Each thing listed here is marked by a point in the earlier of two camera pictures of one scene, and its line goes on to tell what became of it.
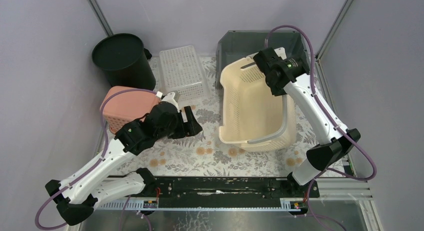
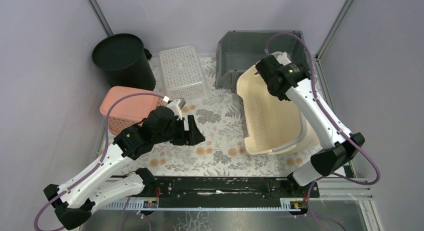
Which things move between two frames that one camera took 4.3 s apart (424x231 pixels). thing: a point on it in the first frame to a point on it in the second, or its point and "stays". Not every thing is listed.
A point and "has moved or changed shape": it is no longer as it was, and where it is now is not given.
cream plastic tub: [254, 119] has moved or changed shape
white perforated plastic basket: [181, 69] stays
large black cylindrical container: [122, 57] stays
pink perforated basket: [122, 107] stays
